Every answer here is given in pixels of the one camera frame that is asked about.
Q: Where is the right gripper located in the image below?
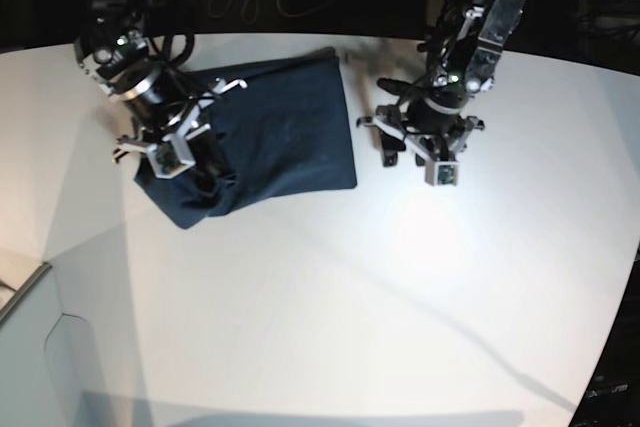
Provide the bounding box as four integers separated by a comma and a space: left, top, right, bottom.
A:
112, 71, 248, 193

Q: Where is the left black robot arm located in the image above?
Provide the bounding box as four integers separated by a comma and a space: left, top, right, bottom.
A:
356, 0, 526, 171

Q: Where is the dark blue t-shirt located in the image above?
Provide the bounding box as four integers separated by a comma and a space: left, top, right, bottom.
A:
135, 47, 357, 229

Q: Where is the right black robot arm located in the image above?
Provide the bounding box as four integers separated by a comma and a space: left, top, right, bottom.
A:
74, 0, 247, 184

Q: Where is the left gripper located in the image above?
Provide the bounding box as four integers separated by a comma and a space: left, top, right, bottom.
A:
356, 96, 485, 167

